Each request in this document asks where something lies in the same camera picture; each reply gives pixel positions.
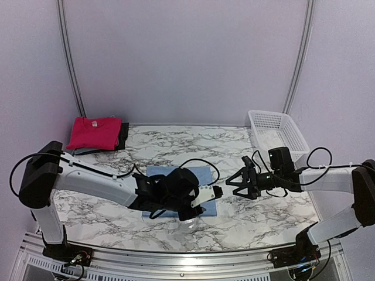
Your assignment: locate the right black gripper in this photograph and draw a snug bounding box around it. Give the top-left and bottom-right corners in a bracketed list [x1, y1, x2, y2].
[226, 166, 283, 199]

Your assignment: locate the light blue shirt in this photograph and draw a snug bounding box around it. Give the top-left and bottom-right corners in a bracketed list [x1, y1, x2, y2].
[146, 166, 217, 219]

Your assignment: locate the magenta t-shirt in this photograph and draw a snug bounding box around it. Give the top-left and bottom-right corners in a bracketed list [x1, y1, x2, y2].
[66, 117, 122, 150]

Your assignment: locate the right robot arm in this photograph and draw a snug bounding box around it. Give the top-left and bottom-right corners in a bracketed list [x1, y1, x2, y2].
[226, 146, 374, 262]

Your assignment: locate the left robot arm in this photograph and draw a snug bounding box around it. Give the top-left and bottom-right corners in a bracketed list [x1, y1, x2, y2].
[9, 141, 214, 261]

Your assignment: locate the white plastic laundry basket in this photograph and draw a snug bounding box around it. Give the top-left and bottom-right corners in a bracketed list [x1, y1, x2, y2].
[248, 110, 310, 162]

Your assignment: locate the folded black garment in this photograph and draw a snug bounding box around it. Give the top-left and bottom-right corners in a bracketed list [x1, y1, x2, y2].
[114, 122, 129, 151]

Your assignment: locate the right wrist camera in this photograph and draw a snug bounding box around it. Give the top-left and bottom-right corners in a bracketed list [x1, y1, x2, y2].
[241, 156, 255, 170]

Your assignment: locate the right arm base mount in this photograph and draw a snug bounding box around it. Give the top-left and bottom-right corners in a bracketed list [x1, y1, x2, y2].
[267, 245, 321, 268]

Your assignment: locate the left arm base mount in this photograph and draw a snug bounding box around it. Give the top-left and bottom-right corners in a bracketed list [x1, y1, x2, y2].
[42, 243, 93, 266]

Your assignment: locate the right wall aluminium profile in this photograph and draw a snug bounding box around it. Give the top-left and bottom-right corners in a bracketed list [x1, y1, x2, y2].
[282, 0, 316, 114]

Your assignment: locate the wall aluminium profile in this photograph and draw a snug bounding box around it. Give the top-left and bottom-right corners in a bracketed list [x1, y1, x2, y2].
[282, 0, 316, 114]
[56, 0, 87, 117]

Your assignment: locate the left wall aluminium profile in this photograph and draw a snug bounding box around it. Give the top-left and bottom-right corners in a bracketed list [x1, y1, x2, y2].
[56, 0, 87, 117]

